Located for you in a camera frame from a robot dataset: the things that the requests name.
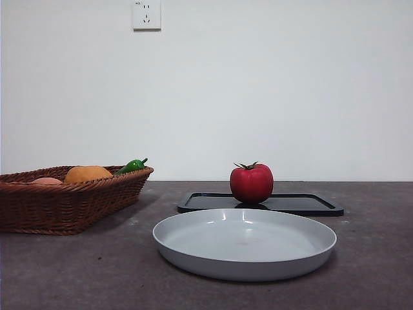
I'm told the white wall socket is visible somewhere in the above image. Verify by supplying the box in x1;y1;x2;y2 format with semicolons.
133;0;162;32

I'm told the dark rectangular cutting board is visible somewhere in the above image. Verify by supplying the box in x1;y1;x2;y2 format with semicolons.
177;191;345;216

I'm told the pale grey round plate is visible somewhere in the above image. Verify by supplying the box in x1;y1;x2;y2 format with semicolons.
152;207;337;282

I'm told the yellow orange lemon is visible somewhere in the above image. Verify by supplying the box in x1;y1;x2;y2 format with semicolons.
64;165;114;183

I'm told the green chili pepper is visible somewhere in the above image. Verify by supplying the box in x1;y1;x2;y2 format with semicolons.
114;157;148;176

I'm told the brown wicker basket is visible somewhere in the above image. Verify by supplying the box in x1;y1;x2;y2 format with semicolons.
0;165;155;236

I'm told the red toy tomato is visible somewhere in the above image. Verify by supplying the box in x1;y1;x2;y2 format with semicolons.
229;161;274;205

